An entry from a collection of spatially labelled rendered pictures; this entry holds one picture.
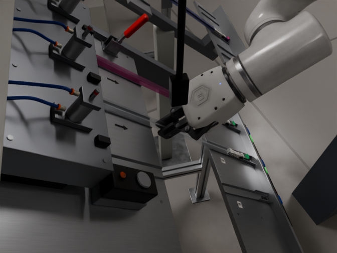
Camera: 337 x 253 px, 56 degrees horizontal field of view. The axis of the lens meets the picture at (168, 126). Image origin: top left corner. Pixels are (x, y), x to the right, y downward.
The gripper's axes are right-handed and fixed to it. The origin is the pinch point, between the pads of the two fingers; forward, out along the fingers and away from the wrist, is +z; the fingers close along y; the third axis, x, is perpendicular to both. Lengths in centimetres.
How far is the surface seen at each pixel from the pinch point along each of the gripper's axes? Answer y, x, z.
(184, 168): -23, 58, 28
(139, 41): -143, 85, 46
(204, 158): -21, 57, 17
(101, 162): 16.3, -22.0, -1.2
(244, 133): -8.4, 32.3, -6.2
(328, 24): -131, 167, -67
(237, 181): 8.2, 20.9, -2.7
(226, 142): -3.4, 23.0, -3.0
